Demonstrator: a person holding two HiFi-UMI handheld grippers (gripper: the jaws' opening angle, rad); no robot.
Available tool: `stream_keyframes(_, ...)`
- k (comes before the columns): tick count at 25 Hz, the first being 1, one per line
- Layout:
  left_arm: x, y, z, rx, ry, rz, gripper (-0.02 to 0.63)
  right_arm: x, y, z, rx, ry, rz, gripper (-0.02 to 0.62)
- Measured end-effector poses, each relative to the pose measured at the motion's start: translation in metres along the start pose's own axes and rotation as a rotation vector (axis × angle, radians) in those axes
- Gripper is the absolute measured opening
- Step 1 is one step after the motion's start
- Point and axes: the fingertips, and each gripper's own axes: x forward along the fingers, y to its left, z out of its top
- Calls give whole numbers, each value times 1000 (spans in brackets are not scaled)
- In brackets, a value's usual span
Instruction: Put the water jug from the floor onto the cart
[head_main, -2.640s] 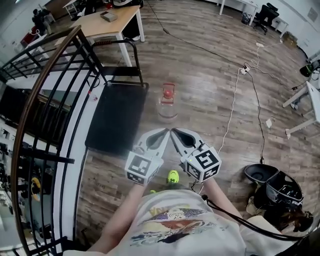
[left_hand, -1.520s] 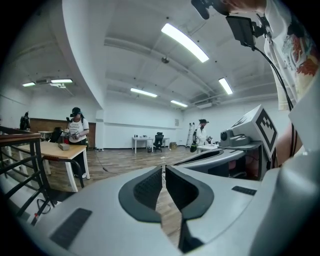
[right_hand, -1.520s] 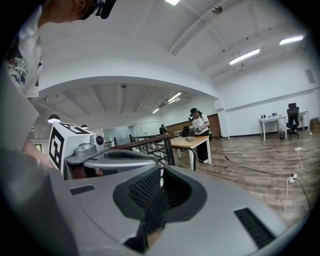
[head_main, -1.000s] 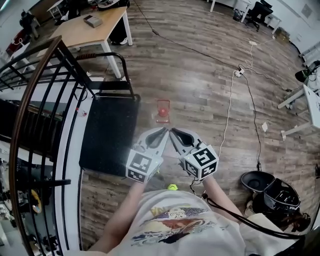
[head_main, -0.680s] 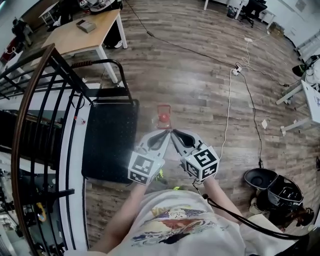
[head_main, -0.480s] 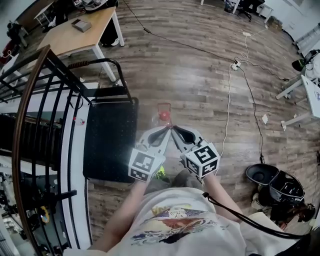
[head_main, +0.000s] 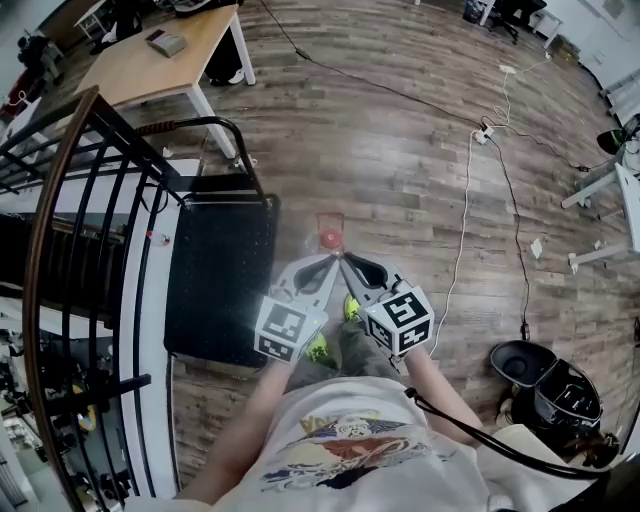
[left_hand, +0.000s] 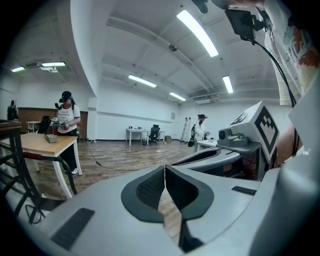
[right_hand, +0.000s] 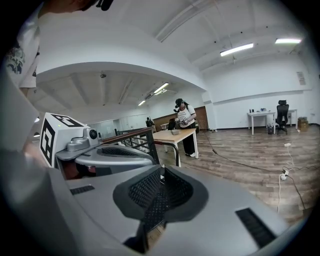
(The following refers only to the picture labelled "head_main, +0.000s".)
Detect black shoulder cable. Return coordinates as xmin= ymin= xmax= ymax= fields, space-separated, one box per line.
xmin=403 ymin=387 xmax=611 ymax=476

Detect grey camouflage trousers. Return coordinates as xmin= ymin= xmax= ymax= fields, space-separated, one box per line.
xmin=287 ymin=319 xmax=404 ymax=396

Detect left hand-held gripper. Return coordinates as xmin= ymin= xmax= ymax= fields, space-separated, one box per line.
xmin=253 ymin=254 xmax=341 ymax=364

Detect cardboard box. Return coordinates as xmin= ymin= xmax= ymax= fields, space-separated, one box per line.
xmin=547 ymin=34 xmax=582 ymax=69

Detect person's left forearm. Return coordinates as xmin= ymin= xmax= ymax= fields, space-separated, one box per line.
xmin=174 ymin=359 xmax=296 ymax=504

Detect person's white printed t-shirt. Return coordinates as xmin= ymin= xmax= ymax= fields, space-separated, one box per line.
xmin=214 ymin=375 xmax=601 ymax=512

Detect black platform trolley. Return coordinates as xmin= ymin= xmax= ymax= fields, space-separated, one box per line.
xmin=134 ymin=116 xmax=282 ymax=370

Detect black office chair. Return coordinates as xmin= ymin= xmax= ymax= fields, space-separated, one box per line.
xmin=488 ymin=0 xmax=549 ymax=45

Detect white cable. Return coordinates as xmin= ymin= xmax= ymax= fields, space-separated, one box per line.
xmin=428 ymin=130 xmax=475 ymax=357

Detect wooden table white legs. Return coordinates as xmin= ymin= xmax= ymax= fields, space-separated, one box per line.
xmin=74 ymin=3 xmax=257 ymax=159

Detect black cable with adapter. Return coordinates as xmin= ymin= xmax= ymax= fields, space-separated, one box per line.
xmin=487 ymin=135 xmax=532 ymax=342
xmin=257 ymin=0 xmax=485 ymax=130

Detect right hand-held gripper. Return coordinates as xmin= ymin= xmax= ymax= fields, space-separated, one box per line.
xmin=340 ymin=253 xmax=435 ymax=357

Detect grey box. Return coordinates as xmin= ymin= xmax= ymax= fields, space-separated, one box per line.
xmin=144 ymin=28 xmax=187 ymax=58

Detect white desk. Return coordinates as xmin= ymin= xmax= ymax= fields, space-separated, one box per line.
xmin=560 ymin=162 xmax=640 ymax=275

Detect person's right forearm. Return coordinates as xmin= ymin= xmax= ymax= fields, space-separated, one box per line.
xmin=402 ymin=344 xmax=486 ymax=446

